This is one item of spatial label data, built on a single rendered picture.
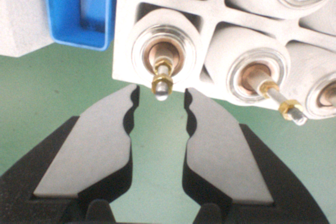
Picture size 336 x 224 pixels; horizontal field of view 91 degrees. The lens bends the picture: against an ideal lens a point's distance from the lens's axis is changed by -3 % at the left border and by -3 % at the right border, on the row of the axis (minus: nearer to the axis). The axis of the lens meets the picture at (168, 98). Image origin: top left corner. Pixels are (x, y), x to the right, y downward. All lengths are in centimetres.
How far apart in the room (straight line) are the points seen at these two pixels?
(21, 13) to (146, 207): 89
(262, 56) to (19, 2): 36
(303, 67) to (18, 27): 43
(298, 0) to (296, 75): 11
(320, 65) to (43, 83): 63
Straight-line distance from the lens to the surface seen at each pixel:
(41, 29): 42
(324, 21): 33
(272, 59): 24
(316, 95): 30
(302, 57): 32
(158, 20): 20
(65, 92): 60
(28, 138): 80
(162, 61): 17
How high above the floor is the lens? 45
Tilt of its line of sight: 60 degrees down
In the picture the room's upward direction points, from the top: 180 degrees clockwise
